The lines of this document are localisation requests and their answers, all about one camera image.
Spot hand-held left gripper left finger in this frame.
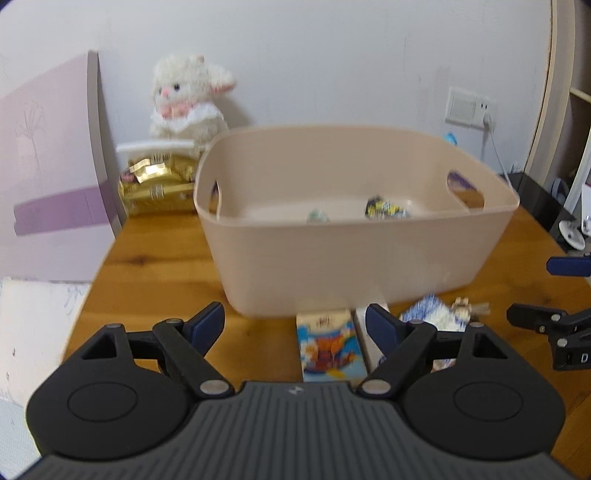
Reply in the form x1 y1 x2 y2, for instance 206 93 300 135
81 302 236 400

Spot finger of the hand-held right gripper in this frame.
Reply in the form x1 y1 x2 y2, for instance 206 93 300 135
506 303 591 372
546 256 591 278

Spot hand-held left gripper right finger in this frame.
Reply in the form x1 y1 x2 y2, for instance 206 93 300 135
357 303 509 399

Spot cartoon print carton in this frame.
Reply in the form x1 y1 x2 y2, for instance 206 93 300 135
295 310 368 383

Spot beige plastic basket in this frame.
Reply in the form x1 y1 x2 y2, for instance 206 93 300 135
193 124 522 319

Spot blue white crumpled packet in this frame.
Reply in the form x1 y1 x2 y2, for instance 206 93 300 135
399 294 468 373

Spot small toy figure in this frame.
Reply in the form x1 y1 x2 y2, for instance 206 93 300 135
450 298 491 320

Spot black yellow wrapped candy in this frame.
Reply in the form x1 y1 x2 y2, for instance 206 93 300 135
364 194 413 220

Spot purple packet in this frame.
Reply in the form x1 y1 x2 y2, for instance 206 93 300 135
447 170 486 209

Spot gold snack bag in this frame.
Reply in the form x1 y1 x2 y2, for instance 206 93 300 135
117 154 201 218

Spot wooden shelf unit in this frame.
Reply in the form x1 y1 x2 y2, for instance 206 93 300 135
525 0 591 217

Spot white flat packet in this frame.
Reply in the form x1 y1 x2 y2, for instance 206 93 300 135
115 138 200 160

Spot pink purple board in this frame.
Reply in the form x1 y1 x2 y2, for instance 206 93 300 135
0 50 124 283

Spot white plush bunny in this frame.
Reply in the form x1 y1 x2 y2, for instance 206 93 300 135
148 54 238 142

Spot white plug with cable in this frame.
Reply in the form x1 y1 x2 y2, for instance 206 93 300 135
481 113 512 186

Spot white wall switch socket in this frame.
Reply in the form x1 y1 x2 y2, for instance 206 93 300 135
445 86 498 128

